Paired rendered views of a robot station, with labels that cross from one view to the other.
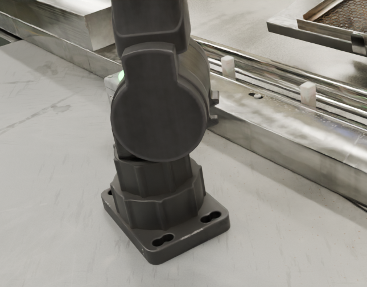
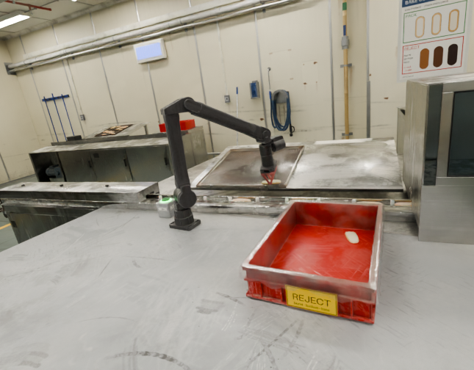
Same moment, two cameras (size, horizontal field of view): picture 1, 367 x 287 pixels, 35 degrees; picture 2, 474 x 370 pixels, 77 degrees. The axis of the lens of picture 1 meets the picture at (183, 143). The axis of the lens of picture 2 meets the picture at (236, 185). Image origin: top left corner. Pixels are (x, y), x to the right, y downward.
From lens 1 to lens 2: 86 cm
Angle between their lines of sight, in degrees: 32
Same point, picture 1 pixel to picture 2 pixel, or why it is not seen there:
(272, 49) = not seen: hidden behind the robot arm
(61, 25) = (124, 197)
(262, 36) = not seen: hidden behind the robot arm
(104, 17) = (141, 192)
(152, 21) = (184, 180)
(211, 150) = not seen: hidden behind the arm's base
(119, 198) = (178, 220)
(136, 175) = (182, 213)
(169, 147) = (189, 204)
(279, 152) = (204, 209)
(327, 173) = (216, 209)
